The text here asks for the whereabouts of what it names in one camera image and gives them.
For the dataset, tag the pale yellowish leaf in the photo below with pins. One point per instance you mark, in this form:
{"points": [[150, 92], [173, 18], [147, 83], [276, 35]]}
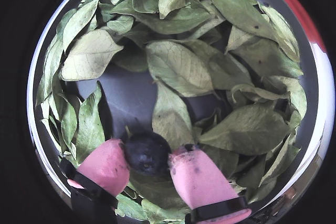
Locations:
{"points": [[89, 56]]}

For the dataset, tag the dark blueberry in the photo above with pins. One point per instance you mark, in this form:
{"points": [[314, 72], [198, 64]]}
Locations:
{"points": [[147, 153]]}

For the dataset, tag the narrow green leaf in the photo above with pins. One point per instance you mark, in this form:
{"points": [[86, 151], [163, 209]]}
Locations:
{"points": [[260, 93]]}

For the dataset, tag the round metal bowl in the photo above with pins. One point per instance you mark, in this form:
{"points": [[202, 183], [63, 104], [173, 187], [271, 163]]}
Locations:
{"points": [[126, 95]]}

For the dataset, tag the large green leaf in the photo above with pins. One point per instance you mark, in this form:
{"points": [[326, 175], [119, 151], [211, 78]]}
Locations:
{"points": [[246, 127], [236, 6], [178, 69], [225, 72], [265, 56]]}

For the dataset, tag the pink padded gripper finger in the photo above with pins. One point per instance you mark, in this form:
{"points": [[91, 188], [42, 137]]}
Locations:
{"points": [[105, 166], [199, 179]]}

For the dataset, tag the long green leaf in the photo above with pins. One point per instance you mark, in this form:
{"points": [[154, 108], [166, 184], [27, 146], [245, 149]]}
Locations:
{"points": [[173, 22]]}

